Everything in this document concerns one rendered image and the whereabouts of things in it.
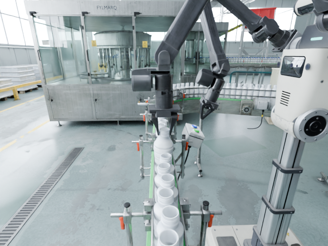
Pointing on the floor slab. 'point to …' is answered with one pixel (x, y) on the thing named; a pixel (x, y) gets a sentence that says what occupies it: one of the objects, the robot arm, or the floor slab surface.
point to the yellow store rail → (18, 88)
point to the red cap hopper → (269, 12)
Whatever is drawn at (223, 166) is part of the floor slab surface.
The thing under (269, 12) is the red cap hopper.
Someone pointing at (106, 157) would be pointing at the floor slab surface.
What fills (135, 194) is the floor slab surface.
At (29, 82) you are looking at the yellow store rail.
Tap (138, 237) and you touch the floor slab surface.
